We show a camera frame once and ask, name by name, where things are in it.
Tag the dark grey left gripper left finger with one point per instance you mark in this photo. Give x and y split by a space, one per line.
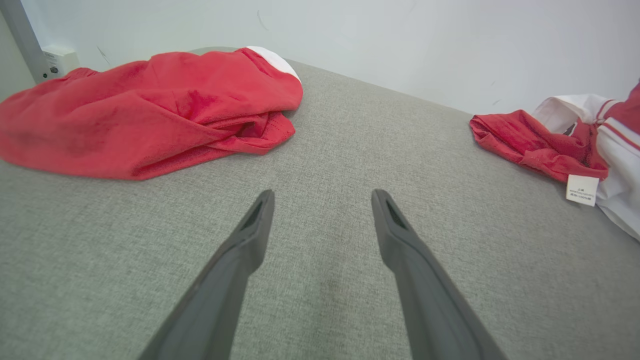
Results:
220 295

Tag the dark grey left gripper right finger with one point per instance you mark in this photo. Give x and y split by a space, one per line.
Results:
430 300

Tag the red and white jersey shirt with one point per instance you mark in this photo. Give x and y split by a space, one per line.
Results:
545 145

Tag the red shorts with white stripes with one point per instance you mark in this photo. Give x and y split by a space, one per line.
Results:
150 115

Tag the grey fabric sofa cushion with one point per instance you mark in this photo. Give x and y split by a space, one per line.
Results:
325 160

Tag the white wall socket box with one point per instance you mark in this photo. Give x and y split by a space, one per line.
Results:
61 61

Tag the grey vertical wall rail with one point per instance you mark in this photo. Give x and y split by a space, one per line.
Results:
22 37

